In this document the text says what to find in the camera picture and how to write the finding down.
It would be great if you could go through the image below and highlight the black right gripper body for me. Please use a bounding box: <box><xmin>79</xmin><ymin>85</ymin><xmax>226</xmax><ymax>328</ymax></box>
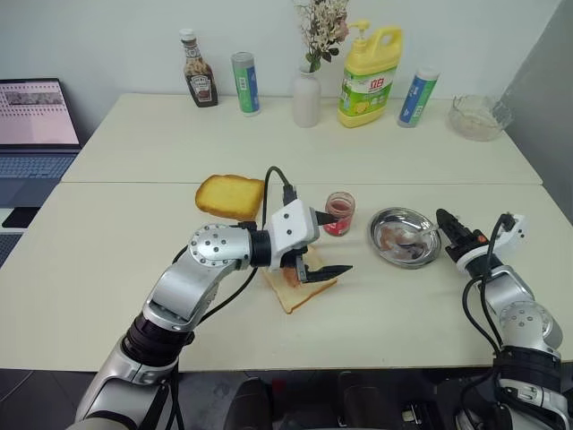
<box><xmin>445</xmin><ymin>230</ymin><xmax>490</xmax><ymax>263</ymax></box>

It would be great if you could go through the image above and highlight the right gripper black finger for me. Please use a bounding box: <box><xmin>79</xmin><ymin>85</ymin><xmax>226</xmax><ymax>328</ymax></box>
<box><xmin>436</xmin><ymin>209</ymin><xmax>460</xmax><ymax>247</ymax></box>
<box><xmin>441</xmin><ymin>209</ymin><xmax>472</xmax><ymax>245</ymax></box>

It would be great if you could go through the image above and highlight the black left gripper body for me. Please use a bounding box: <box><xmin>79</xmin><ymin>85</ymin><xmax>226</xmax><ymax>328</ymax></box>
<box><xmin>280</xmin><ymin>248</ymin><xmax>314</xmax><ymax>284</ymax></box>

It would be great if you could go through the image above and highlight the metal spoon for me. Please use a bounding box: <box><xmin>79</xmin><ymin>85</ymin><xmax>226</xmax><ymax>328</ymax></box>
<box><xmin>398</xmin><ymin>222</ymin><xmax>443</xmax><ymax>252</ymax></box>

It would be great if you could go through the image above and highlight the toast slice with jam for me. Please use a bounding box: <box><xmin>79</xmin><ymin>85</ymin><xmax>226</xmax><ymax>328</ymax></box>
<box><xmin>261</xmin><ymin>244</ymin><xmax>339</xmax><ymax>315</ymax></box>

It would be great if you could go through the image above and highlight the glass jar of red jam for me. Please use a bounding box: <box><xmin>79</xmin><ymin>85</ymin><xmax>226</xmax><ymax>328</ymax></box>
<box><xmin>322</xmin><ymin>191</ymin><xmax>358</xmax><ymax>237</ymax></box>

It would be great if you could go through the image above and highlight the toasted yellow bread slice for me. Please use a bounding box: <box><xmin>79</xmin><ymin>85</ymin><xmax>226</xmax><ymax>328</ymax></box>
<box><xmin>194</xmin><ymin>174</ymin><xmax>265</xmax><ymax>221</ymax></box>

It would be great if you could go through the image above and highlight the round metal plate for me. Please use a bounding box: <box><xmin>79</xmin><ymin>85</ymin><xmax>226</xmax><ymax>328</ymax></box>
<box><xmin>369</xmin><ymin>206</ymin><xmax>443</xmax><ymax>270</ymax></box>

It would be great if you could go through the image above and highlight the clear glass bowl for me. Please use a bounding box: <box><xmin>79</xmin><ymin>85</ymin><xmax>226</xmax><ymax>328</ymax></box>
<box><xmin>448</xmin><ymin>94</ymin><xmax>514</xmax><ymax>142</ymax></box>

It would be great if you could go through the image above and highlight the white ceramic vase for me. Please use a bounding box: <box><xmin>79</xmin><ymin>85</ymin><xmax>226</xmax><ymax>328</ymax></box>
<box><xmin>292</xmin><ymin>66</ymin><xmax>322</xmax><ymax>129</ymax></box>

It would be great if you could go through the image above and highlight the dark rounded shape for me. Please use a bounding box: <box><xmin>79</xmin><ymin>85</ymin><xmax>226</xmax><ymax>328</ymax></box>
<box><xmin>338</xmin><ymin>371</ymin><xmax>381</xmax><ymax>430</ymax></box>
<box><xmin>230</xmin><ymin>378</ymin><xmax>274</xmax><ymax>430</ymax></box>

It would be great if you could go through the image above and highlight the blue green cylinder canister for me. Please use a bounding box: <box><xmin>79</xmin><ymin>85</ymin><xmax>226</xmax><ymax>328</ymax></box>
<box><xmin>231</xmin><ymin>51</ymin><xmax>261</xmax><ymax>118</ymax></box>
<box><xmin>397</xmin><ymin>67</ymin><xmax>439</xmax><ymax>129</ymax></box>

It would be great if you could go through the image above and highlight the yellow detergent pump bottle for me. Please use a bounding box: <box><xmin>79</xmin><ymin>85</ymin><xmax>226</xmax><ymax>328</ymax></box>
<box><xmin>337</xmin><ymin>20</ymin><xmax>403</xmax><ymax>130</ymax></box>

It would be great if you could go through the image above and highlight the ketchup bottle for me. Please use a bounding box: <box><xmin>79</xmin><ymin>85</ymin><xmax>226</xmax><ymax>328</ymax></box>
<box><xmin>179</xmin><ymin>29</ymin><xmax>219</xmax><ymax>108</ymax></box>

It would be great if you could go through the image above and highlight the dried flower bouquet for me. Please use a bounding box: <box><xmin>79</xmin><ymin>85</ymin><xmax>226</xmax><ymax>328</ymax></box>
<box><xmin>293</xmin><ymin>0</ymin><xmax>350</xmax><ymax>75</ymax></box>

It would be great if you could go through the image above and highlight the black phone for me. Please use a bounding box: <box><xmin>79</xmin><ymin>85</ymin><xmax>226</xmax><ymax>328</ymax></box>
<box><xmin>2</xmin><ymin>206</ymin><xmax>44</xmax><ymax>228</ymax></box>

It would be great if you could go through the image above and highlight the open laptop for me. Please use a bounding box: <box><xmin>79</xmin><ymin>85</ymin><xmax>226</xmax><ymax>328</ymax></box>
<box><xmin>0</xmin><ymin>78</ymin><xmax>81</xmax><ymax>210</ymax></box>

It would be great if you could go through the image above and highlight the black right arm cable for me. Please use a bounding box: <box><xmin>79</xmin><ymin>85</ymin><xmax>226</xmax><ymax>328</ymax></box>
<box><xmin>462</xmin><ymin>212</ymin><xmax>516</xmax><ymax>359</ymax></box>

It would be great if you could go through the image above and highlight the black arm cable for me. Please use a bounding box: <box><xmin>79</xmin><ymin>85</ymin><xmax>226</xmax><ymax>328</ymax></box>
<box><xmin>462</xmin><ymin>212</ymin><xmax>516</xmax><ymax>359</ymax></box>
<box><xmin>166</xmin><ymin>166</ymin><xmax>299</xmax><ymax>430</ymax></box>

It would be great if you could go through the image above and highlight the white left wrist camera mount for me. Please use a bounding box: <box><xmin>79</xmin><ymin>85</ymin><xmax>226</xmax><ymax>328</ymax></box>
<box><xmin>267</xmin><ymin>200</ymin><xmax>321</xmax><ymax>273</ymax></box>

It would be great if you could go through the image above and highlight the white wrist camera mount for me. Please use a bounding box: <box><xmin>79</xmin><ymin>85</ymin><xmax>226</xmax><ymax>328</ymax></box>
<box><xmin>455</xmin><ymin>213</ymin><xmax>527</xmax><ymax>278</ymax></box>
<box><xmin>267</xmin><ymin>200</ymin><xmax>321</xmax><ymax>273</ymax></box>

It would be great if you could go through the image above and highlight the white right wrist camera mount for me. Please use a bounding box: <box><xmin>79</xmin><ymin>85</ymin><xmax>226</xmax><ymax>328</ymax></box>
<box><xmin>455</xmin><ymin>213</ymin><xmax>527</xmax><ymax>278</ymax></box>

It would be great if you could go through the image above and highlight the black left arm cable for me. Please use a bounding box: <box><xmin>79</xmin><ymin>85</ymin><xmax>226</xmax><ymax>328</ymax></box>
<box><xmin>166</xmin><ymin>166</ymin><xmax>299</xmax><ymax>430</ymax></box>

